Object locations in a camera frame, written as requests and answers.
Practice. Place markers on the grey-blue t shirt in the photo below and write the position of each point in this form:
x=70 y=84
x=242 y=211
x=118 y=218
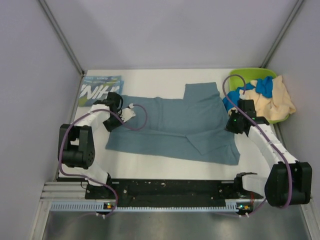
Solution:
x=191 y=128

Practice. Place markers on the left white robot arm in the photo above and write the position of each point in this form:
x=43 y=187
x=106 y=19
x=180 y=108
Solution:
x=76 y=147

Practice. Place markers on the cream yellow t shirt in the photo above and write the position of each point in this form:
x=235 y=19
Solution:
x=281 y=105

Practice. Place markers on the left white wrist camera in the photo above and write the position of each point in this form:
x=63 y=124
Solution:
x=127 y=113

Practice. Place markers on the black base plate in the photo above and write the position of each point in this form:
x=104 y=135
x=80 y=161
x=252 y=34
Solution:
x=161 y=193

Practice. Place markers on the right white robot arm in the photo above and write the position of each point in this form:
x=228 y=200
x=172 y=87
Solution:
x=289 y=180

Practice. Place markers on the green plastic basket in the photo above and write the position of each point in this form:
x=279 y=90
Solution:
x=241 y=76

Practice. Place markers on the right aluminium corner post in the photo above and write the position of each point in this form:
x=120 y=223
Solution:
x=297 y=7

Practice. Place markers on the folded printed blue t shirt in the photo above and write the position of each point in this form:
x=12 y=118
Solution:
x=96 y=88

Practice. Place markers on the light blue cable duct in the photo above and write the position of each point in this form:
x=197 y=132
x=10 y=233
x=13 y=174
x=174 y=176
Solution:
x=228 y=206

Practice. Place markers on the bright blue t shirt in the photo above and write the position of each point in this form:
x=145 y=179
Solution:
x=259 y=90

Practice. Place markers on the left aluminium corner post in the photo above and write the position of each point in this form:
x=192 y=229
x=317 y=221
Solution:
x=61 y=36

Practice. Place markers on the aluminium corner post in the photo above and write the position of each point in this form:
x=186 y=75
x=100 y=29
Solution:
x=61 y=36
x=297 y=7

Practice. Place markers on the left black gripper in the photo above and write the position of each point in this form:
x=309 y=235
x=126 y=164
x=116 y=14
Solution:
x=110 y=127

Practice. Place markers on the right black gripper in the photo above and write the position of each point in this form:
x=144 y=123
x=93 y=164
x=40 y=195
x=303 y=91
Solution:
x=229 y=126

